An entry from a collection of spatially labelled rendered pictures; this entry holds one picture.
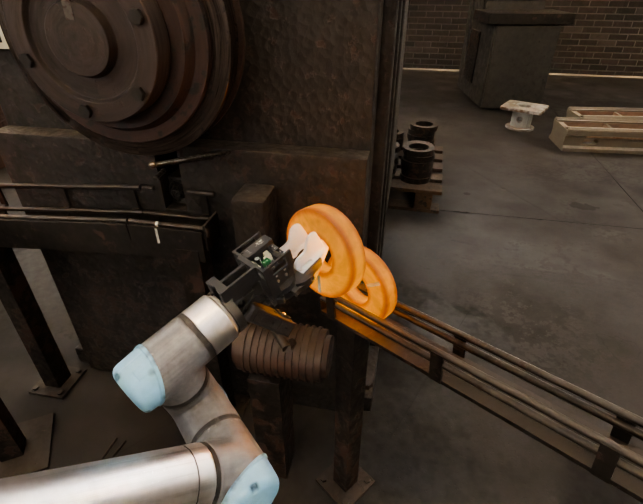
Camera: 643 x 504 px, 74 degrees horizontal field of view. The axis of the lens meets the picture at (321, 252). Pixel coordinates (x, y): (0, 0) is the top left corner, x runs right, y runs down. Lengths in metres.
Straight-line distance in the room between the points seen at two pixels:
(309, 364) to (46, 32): 0.78
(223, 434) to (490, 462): 1.03
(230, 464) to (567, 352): 1.54
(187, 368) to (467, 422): 1.13
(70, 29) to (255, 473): 0.74
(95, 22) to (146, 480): 0.68
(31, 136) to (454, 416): 1.45
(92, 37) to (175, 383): 0.58
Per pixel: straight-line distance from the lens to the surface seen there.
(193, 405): 0.63
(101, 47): 0.87
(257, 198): 0.95
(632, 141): 4.25
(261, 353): 0.98
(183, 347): 0.58
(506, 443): 1.55
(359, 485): 1.37
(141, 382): 0.58
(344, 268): 0.67
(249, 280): 0.60
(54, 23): 0.92
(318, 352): 0.96
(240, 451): 0.58
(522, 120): 4.40
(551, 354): 1.88
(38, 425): 1.72
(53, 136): 1.28
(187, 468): 0.54
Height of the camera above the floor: 1.21
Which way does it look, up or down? 33 degrees down
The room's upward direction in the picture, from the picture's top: straight up
